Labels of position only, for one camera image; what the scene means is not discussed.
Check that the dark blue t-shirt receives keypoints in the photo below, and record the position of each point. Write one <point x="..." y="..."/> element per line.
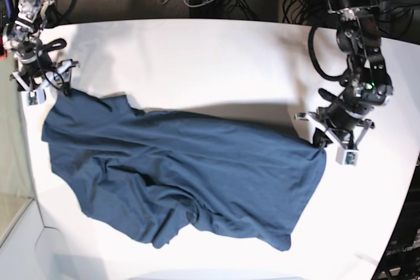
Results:
<point x="149" y="174"/>

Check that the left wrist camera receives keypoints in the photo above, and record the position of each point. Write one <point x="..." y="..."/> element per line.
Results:
<point x="347" y="157"/>

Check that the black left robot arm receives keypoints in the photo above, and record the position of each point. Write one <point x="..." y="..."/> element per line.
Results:
<point x="349" y="8"/>

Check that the blue handled tool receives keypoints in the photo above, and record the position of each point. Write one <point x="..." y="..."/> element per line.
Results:
<point x="9" y="5"/>

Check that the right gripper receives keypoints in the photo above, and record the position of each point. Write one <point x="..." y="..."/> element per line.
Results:
<point x="21" y="39"/>

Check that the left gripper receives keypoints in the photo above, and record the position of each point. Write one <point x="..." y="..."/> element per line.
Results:
<point x="365" y="81"/>

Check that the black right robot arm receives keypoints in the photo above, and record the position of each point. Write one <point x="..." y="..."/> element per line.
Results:
<point x="21" y="38"/>

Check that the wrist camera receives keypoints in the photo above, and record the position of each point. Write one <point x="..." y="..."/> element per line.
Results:
<point x="347" y="157"/>
<point x="34" y="97"/>

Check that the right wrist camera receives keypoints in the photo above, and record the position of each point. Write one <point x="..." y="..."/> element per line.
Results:
<point x="34" y="97"/>

